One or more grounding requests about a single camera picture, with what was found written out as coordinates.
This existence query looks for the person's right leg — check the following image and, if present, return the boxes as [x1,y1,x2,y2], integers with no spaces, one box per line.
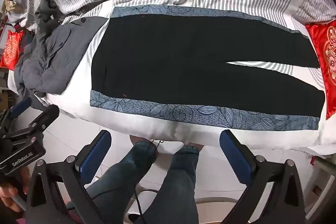
[134,147,200,224]

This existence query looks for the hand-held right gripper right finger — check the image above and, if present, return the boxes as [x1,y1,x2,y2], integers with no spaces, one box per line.
[219,130,306,224]

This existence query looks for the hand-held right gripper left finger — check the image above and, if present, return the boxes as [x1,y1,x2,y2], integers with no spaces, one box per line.
[25,130,112,224]

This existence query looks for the person's left leg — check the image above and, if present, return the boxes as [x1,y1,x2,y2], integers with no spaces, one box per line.
[84,142,158,224]

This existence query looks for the black pants with floral trim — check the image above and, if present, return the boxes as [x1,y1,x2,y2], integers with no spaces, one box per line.
[90,5,326,131]

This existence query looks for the large red embroidered cushion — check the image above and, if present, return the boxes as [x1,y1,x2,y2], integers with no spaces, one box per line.
[305,20,336,120]

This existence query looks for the white striped bed sheet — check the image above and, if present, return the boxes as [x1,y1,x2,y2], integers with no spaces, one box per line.
[7,0,336,156]

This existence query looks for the person's legs in jeans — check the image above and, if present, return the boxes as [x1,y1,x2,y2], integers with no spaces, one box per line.
[89,139,164,224]

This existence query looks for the person's leg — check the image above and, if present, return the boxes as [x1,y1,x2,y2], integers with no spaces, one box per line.
[84,142,158,224]
[134,147,200,224]

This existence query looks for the person's left hand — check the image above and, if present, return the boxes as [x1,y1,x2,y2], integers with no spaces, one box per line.
[0,167,31,213]

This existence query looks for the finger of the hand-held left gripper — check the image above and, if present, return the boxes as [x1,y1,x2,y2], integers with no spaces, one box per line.
[2,105,60,146]
[0,97,33,132]

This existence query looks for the small red embroidered cushion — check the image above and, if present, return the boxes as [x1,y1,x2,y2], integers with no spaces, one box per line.
[0,30,24,70]

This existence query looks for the grey jacket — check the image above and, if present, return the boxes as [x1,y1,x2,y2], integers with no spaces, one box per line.
[14,0,110,110]

